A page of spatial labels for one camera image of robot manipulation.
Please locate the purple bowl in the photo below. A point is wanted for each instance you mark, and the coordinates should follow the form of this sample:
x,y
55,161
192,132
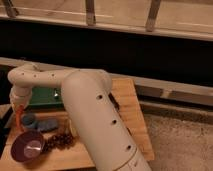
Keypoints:
x,y
27,146

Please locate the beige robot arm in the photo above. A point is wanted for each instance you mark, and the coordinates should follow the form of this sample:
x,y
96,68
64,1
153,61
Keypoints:
x,y
85,96

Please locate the green plastic tray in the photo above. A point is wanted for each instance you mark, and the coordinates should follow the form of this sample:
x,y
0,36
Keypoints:
x,y
44,98

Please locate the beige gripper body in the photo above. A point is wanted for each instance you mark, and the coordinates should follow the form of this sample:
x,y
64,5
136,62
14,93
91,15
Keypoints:
x,y
20,96

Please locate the yellow banana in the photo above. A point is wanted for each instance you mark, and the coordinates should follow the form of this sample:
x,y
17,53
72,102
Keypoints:
x,y
70,128

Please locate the blue cup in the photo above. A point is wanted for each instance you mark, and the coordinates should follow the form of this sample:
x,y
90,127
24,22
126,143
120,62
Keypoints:
x,y
29,121

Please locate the dark grape bunch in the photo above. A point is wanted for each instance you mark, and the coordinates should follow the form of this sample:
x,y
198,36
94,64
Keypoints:
x,y
60,141

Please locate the blue sponge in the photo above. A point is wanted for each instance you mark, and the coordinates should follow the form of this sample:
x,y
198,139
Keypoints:
x,y
47,125

